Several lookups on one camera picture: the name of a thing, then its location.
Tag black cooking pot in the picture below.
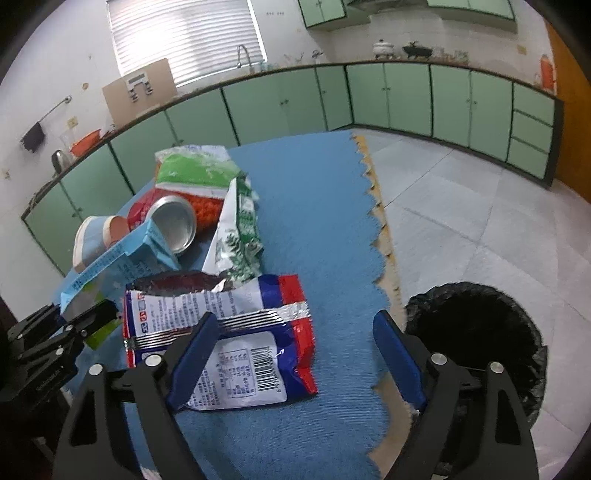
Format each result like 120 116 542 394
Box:
403 41 435 60

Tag black hanging cloth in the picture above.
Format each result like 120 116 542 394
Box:
21 122 46 153

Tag blue cloth mat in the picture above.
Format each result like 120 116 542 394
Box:
60 130 403 480

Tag brown cardboard box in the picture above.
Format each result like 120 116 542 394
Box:
102 58 178 127

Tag green white foil snack bag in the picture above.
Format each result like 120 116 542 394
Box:
202 176 265 282

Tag orange plastic basin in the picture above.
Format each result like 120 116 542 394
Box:
69 129 102 156

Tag bin with black liner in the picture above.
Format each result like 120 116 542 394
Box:
403 281 550 480

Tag metal towel bar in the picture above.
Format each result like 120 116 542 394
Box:
34 95 73 125

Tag blue white paper cup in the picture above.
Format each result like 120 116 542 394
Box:
72 215 130 274

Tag white window blind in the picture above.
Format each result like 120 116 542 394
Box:
106 0 269 87

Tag orange wooden door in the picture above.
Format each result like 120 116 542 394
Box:
546 21 591 204

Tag blue milk carton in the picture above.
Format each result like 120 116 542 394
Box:
59 218 183 350

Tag orange bottle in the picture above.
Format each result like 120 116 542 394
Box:
539 54 557 91

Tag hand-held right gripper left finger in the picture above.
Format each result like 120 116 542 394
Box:
53 311 221 480

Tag green white salt bag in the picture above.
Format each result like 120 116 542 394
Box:
154 144 252 199

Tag orange foam net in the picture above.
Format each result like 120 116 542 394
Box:
154 185 228 232

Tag blue red white snack packet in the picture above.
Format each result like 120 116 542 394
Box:
121 272 319 412

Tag red soda can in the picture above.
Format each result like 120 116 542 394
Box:
127 188 198 256

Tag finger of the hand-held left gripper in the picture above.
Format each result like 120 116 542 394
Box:
7 304 63 344
62 299 122 346

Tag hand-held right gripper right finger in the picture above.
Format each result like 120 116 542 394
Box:
372 310 540 480

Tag green kitchen base cabinets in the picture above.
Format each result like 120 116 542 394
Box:
21 60 565 278

